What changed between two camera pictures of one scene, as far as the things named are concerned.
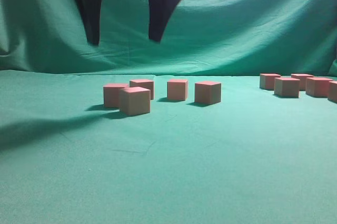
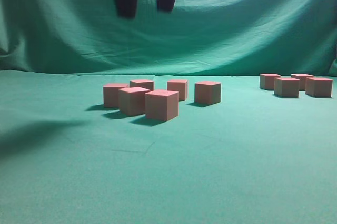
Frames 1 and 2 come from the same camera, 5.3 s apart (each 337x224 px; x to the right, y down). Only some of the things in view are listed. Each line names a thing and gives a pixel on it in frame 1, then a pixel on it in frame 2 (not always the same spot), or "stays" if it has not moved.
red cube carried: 177,90 stays
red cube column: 146,83 stays
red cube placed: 111,94 stays
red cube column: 332,91 → 161,104
